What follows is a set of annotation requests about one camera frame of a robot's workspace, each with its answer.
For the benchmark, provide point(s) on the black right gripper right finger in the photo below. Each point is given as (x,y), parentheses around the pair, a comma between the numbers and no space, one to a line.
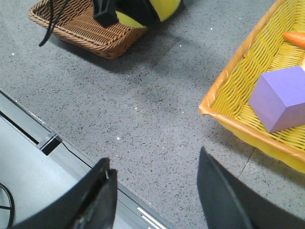
(230,204)

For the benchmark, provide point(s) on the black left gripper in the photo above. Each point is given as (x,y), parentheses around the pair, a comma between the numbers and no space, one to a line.
(104,12)

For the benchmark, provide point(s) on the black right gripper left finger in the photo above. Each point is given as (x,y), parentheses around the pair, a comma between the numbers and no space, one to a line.
(90,204)

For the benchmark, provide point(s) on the yellow clear tape roll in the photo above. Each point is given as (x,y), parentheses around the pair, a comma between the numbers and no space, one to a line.
(164,9)

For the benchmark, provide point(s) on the brown wicker basket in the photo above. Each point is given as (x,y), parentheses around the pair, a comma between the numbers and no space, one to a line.
(77,26)

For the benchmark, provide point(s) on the purple foam block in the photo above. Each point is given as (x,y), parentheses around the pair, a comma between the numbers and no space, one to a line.
(278,98)

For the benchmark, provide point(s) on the yellow woven basket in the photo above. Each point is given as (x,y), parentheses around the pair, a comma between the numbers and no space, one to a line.
(263,50)

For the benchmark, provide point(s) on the orange toy carrot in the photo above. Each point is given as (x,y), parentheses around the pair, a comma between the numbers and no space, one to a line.
(296,38)

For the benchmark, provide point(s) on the black bracket on table edge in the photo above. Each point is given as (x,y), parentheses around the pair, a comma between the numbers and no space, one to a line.
(49,144)

